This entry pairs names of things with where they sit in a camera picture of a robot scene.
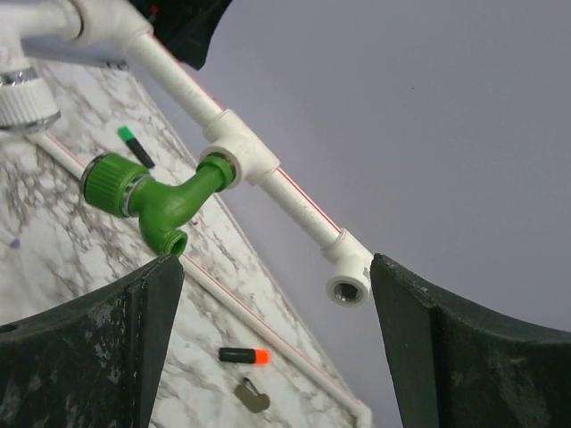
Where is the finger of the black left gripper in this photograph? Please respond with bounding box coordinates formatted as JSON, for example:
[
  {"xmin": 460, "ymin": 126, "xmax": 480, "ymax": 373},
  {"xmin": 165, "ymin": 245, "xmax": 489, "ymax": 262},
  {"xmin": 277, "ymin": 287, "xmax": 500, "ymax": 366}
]
[{"xmin": 129, "ymin": 0, "xmax": 232, "ymax": 70}]

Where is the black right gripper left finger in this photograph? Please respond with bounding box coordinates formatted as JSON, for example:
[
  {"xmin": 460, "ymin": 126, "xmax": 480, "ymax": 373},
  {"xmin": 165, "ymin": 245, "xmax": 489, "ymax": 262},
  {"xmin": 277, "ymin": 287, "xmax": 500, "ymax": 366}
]
[{"xmin": 1, "ymin": 256, "xmax": 184, "ymax": 427}]

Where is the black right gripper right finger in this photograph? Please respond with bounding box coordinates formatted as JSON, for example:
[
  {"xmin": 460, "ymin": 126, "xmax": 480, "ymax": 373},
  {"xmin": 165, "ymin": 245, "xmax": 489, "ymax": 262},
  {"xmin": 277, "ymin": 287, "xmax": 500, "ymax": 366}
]
[{"xmin": 370, "ymin": 254, "xmax": 570, "ymax": 427}]

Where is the green water faucet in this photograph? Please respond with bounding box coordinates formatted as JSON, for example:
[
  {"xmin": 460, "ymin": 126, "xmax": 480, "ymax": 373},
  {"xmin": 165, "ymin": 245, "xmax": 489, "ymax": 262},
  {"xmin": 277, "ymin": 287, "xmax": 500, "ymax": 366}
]
[{"xmin": 80, "ymin": 152, "xmax": 236, "ymax": 257}]

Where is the green black marker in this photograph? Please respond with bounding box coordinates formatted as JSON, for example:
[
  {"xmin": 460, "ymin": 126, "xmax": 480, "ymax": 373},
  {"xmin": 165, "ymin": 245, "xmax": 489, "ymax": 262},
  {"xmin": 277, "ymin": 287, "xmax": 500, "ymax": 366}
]
[{"xmin": 117, "ymin": 126, "xmax": 155, "ymax": 169}]

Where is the black orange marker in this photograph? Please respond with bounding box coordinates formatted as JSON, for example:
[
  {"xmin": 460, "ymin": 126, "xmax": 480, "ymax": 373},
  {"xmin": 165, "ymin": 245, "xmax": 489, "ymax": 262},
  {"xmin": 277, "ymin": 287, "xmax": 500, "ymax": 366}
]
[{"xmin": 219, "ymin": 347, "xmax": 270, "ymax": 365}]

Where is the grey brown small fitting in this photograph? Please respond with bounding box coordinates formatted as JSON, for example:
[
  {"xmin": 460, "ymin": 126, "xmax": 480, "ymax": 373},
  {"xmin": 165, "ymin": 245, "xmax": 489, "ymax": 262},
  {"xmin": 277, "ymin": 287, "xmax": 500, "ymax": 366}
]
[{"xmin": 234, "ymin": 377, "xmax": 270, "ymax": 414}]

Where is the white installed faucet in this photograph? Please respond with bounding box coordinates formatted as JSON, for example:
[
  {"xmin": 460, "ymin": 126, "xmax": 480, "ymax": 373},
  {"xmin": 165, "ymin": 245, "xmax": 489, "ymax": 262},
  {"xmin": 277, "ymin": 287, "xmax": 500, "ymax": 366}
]
[{"xmin": 1, "ymin": 35, "xmax": 61, "ymax": 134}]

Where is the white PVC pipe frame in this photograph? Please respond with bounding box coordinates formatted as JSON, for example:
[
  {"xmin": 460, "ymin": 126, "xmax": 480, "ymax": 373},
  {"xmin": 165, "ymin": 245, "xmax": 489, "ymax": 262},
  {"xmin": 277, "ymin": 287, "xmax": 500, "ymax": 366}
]
[{"xmin": 1, "ymin": 1, "xmax": 372, "ymax": 427}]

